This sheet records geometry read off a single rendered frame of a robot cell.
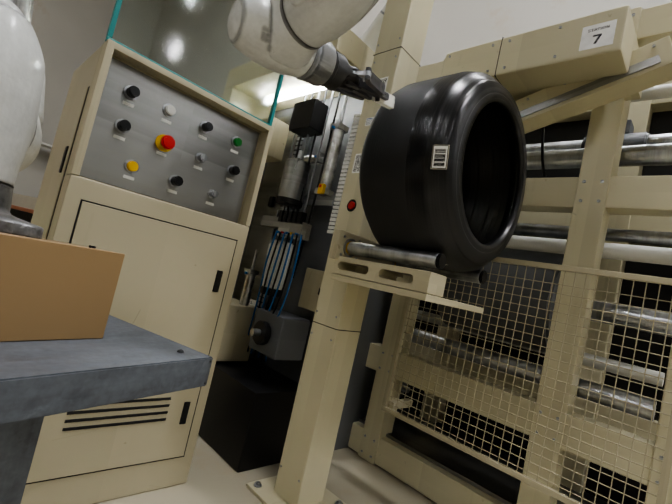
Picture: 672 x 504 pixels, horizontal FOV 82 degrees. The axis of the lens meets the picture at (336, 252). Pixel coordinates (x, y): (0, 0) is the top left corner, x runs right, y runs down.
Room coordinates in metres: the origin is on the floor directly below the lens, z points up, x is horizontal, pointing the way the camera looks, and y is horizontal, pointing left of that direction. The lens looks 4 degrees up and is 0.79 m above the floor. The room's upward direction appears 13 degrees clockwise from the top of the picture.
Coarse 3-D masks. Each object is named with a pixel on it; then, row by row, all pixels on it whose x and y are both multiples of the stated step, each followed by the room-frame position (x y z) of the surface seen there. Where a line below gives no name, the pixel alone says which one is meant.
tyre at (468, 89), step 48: (432, 96) 0.99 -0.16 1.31; (480, 96) 1.00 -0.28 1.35; (384, 144) 1.04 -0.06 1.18; (432, 144) 0.95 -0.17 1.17; (480, 144) 1.39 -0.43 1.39; (384, 192) 1.06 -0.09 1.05; (432, 192) 0.97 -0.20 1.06; (480, 192) 1.44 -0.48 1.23; (384, 240) 1.17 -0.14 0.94; (432, 240) 1.04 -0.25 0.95; (480, 240) 1.37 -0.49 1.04
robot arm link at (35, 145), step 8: (16, 0) 0.58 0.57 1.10; (24, 0) 0.59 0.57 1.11; (32, 0) 0.61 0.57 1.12; (24, 8) 0.60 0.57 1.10; (32, 8) 0.62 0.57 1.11; (40, 104) 0.61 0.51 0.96; (40, 112) 0.61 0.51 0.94; (40, 120) 0.62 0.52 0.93; (40, 128) 0.61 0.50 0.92; (40, 136) 0.62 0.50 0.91; (32, 144) 0.58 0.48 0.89; (40, 144) 0.64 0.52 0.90; (32, 152) 0.61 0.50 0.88; (24, 160) 0.60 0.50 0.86; (32, 160) 0.65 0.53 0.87; (24, 168) 0.66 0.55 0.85
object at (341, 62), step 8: (344, 56) 0.78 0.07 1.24; (336, 64) 0.76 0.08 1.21; (344, 64) 0.77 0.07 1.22; (336, 72) 0.77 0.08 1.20; (344, 72) 0.78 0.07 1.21; (352, 72) 0.79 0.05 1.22; (328, 80) 0.78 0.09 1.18; (336, 80) 0.78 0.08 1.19; (344, 80) 0.79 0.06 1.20; (352, 80) 0.81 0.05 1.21; (328, 88) 0.81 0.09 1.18; (336, 88) 0.80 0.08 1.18
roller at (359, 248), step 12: (348, 252) 1.27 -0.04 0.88; (360, 252) 1.23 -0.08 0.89; (372, 252) 1.19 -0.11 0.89; (384, 252) 1.16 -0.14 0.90; (396, 252) 1.13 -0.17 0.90; (408, 252) 1.10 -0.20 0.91; (420, 252) 1.08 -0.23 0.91; (432, 252) 1.06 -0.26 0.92; (420, 264) 1.08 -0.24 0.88; (432, 264) 1.05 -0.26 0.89; (444, 264) 1.06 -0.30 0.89
